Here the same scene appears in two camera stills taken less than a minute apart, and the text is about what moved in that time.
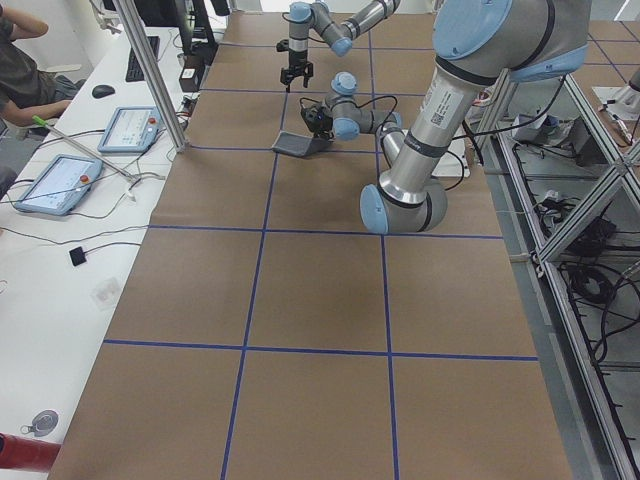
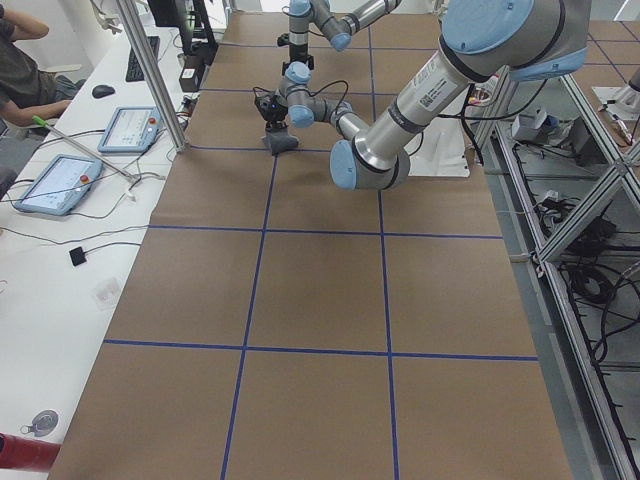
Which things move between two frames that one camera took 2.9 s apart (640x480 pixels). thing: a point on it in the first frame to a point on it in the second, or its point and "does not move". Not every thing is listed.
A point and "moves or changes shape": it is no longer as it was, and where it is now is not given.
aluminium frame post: x=151 y=78 does not move
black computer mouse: x=100 y=91 does not move
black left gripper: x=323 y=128 to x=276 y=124
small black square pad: x=77 y=256 does not move
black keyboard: x=134 y=70 does not move
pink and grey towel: x=300 y=145 moves or changes shape
